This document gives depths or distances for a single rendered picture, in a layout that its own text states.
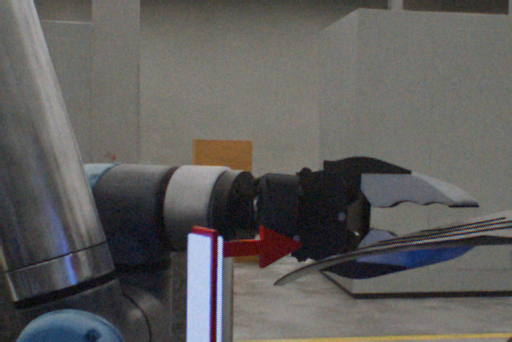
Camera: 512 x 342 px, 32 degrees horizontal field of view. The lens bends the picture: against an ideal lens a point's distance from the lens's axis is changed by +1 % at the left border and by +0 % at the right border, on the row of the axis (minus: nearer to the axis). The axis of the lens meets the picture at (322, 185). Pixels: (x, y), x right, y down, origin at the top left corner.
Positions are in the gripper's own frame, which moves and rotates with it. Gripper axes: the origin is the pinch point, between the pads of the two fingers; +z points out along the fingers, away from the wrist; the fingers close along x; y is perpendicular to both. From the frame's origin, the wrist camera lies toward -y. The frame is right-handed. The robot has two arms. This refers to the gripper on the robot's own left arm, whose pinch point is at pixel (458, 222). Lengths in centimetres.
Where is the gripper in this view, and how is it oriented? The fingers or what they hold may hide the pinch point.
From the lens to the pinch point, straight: 66.8
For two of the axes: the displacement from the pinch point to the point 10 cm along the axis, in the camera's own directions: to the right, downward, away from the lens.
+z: 9.5, 0.4, -3.2
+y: 3.2, 0.6, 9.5
